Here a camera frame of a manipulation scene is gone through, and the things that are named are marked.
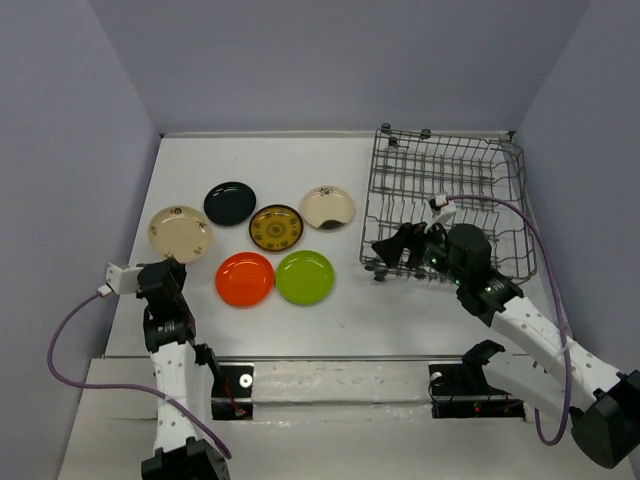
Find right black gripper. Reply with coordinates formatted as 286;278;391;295
370;215;466;286

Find cream floral plate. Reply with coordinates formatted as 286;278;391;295
147;205;213;264

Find orange plate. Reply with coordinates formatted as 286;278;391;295
215;252;275;308

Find black plate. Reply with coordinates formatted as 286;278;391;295
203;181;257;227

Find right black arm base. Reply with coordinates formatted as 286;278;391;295
427;340;525;419

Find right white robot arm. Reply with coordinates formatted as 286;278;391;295
372;223;639;469

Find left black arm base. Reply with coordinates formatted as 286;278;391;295
195;344;254;421

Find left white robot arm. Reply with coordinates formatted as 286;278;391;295
136;258;230;479

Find cream plate with dark spot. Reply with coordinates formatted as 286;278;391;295
300;185;356;231

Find green plate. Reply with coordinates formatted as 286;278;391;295
275;250;336;306

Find brown yellow patterned plate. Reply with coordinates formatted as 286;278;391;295
249;204;304;253

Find white foam strip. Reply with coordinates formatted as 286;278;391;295
252;361;430;405

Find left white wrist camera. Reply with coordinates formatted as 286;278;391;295
97;263;142;297

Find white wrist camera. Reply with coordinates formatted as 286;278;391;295
425;194;457;232
97;263;142;297

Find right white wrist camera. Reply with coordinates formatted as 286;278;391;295
425;194;457;232

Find grey wire dish rack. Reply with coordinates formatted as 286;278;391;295
359;123;537;283

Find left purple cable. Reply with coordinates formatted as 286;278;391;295
46;291;233;460

